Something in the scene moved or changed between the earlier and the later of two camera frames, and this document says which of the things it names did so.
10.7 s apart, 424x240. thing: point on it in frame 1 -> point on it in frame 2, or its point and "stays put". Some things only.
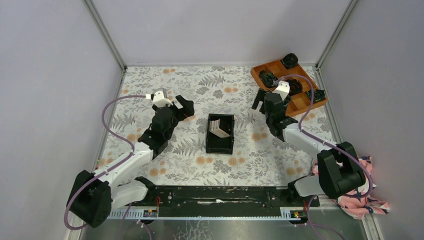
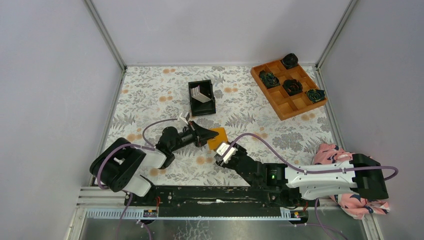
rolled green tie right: (318, 95) stays put
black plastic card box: (220, 135) -> (198, 107)
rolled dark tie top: (290, 60) stays put
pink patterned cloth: (356, 208) stays put
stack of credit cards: (214, 128) -> (195, 92)
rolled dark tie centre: (295, 87) stays put
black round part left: (267, 78) stays put
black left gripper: (187, 110) -> (201, 134)
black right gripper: (259, 98) -> (241, 151)
